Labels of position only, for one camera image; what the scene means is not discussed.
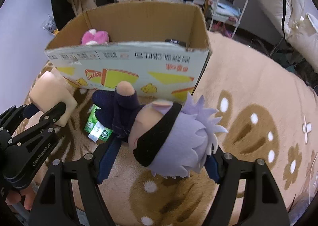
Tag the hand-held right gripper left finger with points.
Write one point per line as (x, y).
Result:
(106, 161)

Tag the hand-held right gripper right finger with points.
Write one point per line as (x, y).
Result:
(212, 166)

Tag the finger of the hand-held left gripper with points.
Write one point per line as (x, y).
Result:
(56, 111)
(15, 116)

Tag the pink roll cake plush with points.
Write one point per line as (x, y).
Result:
(52, 89)

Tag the purple-haired plush doll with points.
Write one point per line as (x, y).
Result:
(174, 141)

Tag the pink plush toy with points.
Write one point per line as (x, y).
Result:
(95, 37)

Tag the printed cardboard box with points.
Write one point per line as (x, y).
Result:
(124, 54)

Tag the person's left hand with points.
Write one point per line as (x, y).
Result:
(27, 198)

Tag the green tissue packet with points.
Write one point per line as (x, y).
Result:
(92, 118)

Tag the plastic bag of toys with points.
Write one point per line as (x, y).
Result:
(49, 25)

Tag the beige brown printed blanket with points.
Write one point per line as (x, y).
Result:
(248, 87)

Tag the black hanging garment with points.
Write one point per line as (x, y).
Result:
(60, 7)

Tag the light blue cloth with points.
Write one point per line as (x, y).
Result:
(227, 8)

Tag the white trolley cart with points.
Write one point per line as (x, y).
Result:
(244, 0)

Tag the white folded bedding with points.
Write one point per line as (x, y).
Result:
(278, 0)

